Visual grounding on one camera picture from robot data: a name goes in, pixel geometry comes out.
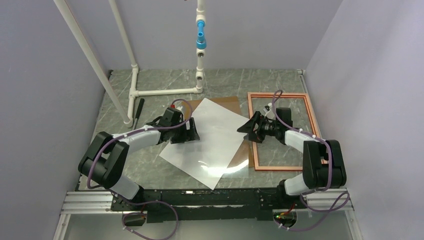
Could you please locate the brown backing board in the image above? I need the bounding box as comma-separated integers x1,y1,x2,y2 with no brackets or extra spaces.
185,96,248,168

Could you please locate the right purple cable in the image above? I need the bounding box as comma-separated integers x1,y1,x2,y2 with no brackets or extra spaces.
271,89,351,233

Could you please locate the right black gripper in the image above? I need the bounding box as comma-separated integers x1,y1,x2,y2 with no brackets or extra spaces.
237,111,280,143

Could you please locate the white photo sheet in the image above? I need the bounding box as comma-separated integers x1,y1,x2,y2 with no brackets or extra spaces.
160,96,251,190

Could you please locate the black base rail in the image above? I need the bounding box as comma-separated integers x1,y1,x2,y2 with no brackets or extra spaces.
110,186,305,223

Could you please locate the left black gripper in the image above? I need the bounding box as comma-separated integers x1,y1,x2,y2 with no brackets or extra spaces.
170,117,200,145

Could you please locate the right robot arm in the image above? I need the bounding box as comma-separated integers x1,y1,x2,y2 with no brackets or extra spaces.
237,107,347,208

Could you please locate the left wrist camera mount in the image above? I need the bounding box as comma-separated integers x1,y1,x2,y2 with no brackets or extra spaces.
169,104,183,112

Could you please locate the white PVC pipe stand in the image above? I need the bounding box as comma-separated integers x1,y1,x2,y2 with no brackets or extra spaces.
54,0,206,127

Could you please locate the blue pipe fitting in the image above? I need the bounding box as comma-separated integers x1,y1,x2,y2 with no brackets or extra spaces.
196,20,207,50

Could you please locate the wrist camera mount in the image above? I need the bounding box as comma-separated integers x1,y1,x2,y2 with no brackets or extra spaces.
169,104,183,112
263,102,275,120

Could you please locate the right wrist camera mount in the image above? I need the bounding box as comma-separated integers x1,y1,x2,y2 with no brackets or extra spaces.
263,102,275,120

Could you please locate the orange wooden picture frame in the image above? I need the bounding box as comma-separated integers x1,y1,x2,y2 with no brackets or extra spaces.
247,92,321,172

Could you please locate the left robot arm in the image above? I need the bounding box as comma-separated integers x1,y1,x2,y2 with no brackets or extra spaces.
78,105,200,210

